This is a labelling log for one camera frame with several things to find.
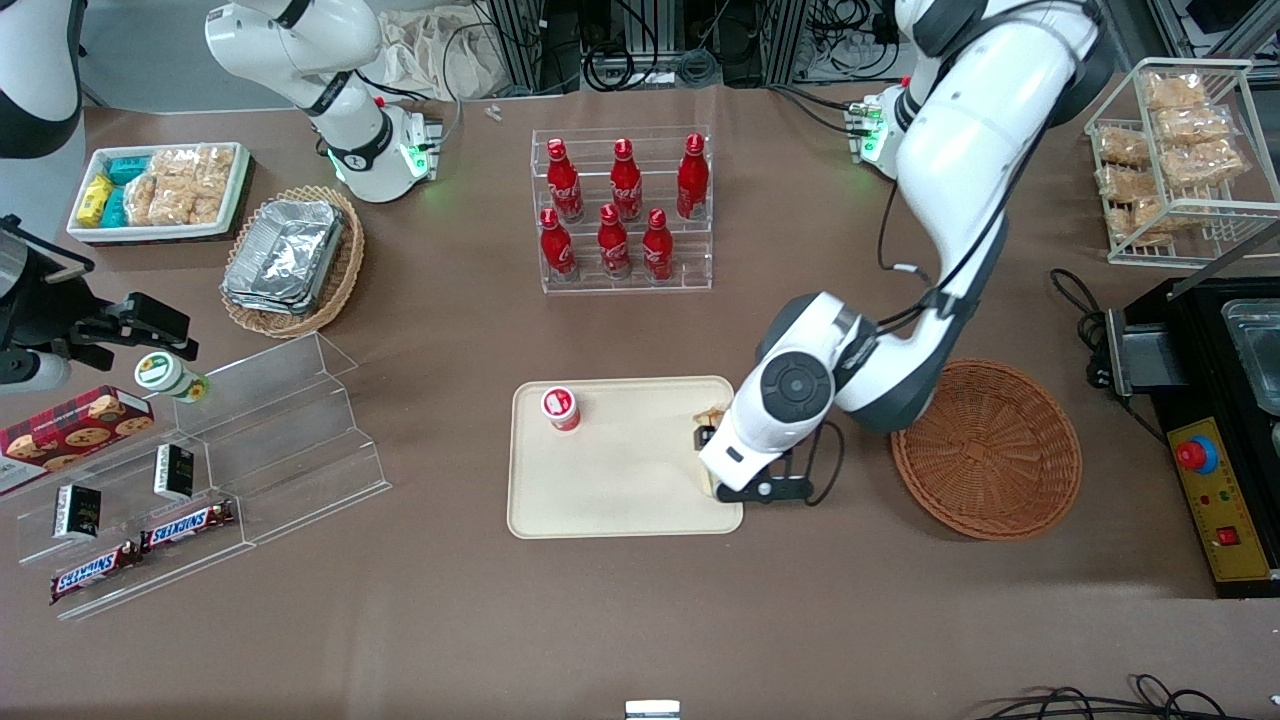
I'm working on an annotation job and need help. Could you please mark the black right base cables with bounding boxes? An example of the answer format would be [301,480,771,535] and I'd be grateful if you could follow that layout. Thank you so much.
[355,25,463,151]

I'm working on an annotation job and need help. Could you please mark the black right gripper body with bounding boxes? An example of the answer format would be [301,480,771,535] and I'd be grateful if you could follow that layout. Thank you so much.
[0,215,98,353]

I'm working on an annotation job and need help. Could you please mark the clear plastic container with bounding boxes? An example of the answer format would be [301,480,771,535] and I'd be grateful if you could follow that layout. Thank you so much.
[1222,300,1280,406]

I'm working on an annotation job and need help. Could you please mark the Snickers chocolate bar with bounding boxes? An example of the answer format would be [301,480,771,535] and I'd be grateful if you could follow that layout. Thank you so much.
[50,541,143,605]
[140,499,237,553]

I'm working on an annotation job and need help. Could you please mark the yellow control panel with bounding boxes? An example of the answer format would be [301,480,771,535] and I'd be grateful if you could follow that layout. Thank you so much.
[1168,417,1276,583]

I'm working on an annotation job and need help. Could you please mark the grey and black device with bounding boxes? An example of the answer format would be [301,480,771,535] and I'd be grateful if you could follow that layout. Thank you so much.
[1105,303,1193,398]

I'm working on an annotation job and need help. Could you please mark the brown round wicker basket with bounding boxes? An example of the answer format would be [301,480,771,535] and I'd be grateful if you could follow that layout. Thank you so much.
[890,358,1083,542]

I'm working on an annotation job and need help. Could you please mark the black device cable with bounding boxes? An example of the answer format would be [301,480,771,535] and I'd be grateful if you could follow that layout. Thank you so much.
[1050,268,1171,446]

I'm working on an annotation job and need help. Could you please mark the red cola bottle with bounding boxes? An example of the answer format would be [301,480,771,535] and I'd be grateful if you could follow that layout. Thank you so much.
[611,138,644,222]
[540,207,578,280]
[598,203,632,279]
[546,138,584,223]
[677,133,710,220]
[642,208,674,282]

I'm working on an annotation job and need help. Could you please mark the white rectangular snack tray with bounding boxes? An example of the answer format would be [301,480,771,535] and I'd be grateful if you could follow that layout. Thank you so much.
[66,142,253,244]

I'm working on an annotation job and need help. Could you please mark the stack of foil trays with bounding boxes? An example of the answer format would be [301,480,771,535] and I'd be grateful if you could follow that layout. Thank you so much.
[221,199,347,316]

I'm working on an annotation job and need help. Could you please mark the small black box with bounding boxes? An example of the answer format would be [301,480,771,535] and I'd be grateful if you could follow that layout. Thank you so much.
[53,484,102,542]
[153,444,196,501]

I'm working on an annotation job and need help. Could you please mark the clear acrylic bottle rack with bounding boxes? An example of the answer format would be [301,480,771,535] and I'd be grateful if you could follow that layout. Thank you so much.
[530,126,714,295]

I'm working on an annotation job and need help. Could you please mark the bagged fried snack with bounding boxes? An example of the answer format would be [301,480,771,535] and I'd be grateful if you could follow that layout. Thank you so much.
[1097,165,1163,202]
[1160,140,1247,189]
[1155,105,1233,147]
[1143,72,1209,111]
[1105,200,1171,247]
[1097,125,1151,167]

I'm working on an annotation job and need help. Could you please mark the tan oval wicker basket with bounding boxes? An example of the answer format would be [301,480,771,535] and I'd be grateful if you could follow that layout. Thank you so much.
[219,185,365,340]

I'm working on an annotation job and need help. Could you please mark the red plaid cookie box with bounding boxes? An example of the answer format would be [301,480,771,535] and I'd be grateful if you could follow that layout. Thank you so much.
[0,386,155,498]

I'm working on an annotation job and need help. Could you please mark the black left base cables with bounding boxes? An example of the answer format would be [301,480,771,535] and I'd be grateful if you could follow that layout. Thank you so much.
[768,83,873,137]

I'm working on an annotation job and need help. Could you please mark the beige cloth bag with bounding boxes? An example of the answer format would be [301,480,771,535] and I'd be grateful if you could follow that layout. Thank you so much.
[378,10,493,101]

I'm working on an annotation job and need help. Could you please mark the black floor cables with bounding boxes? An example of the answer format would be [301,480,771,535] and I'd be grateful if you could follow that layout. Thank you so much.
[975,673,1256,720]

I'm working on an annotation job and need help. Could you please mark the red cup with white lid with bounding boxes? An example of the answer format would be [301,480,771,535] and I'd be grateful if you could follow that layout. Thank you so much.
[541,386,582,432]

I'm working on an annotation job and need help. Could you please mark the black arm-mounted cable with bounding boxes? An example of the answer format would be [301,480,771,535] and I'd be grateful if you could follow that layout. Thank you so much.
[797,100,1031,507]

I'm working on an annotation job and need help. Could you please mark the triangular sandwich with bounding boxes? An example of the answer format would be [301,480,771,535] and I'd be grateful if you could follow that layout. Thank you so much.
[695,405,732,498]

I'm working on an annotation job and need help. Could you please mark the black base cables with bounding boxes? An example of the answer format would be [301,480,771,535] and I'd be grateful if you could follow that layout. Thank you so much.
[768,83,873,137]
[355,25,463,151]

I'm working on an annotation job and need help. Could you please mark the white wire rack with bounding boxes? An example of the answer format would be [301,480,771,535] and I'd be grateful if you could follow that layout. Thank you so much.
[1085,58,1280,267]

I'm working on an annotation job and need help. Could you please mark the black cable coil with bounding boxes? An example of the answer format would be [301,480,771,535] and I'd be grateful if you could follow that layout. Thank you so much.
[583,40,661,91]

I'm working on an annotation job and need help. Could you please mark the beige plastic tray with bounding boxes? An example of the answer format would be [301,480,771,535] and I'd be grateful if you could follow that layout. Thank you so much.
[507,376,745,540]

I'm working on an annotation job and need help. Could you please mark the aluminium frame post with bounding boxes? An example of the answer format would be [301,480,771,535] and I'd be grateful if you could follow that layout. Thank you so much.
[486,0,549,96]

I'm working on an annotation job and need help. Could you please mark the green and white cup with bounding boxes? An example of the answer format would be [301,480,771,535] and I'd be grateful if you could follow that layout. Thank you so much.
[135,352,210,405]

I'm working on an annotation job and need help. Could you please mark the yellow snack pack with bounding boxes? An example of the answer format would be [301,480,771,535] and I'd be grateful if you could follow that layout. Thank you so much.
[77,174,115,227]

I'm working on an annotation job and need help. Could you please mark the clear acrylic stepped shelf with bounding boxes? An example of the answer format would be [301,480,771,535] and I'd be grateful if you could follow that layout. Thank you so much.
[172,332,393,547]
[0,400,253,623]

